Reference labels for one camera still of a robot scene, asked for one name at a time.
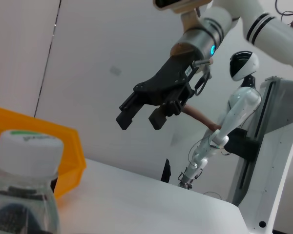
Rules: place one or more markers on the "white lift column stand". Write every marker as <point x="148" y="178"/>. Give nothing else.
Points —
<point x="278" y="136"/>

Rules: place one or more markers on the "yellow plastic bin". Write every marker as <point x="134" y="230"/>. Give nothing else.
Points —
<point x="70" y="151"/>

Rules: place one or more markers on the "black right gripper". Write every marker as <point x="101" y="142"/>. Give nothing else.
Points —
<point x="171" y="78"/>

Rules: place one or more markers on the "clear green-label water bottle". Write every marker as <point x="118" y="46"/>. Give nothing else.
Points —
<point x="27" y="158"/>

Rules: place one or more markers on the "bare skin forearm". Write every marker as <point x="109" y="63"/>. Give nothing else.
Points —
<point x="200" y="117"/>

